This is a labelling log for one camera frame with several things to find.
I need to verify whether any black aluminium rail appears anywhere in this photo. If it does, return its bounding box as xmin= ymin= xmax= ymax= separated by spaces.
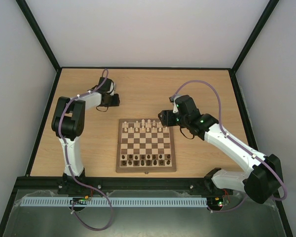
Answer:
xmin=16 ymin=176 xmax=237 ymax=191

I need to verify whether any wooden chess board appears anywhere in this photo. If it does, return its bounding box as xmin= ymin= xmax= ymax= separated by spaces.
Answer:
xmin=116 ymin=118 xmax=177 ymax=173

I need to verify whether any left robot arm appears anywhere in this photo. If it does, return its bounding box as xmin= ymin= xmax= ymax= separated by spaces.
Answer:
xmin=51 ymin=77 xmax=120 ymax=177

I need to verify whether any white slotted cable duct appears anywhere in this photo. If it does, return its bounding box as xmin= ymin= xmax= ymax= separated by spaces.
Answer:
xmin=20 ymin=197 xmax=208 ymax=207

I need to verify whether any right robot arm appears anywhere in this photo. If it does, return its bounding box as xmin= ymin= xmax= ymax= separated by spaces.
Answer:
xmin=158 ymin=95 xmax=284 ymax=204

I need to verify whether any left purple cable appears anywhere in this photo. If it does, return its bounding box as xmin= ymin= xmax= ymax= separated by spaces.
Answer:
xmin=58 ymin=68 xmax=113 ymax=231

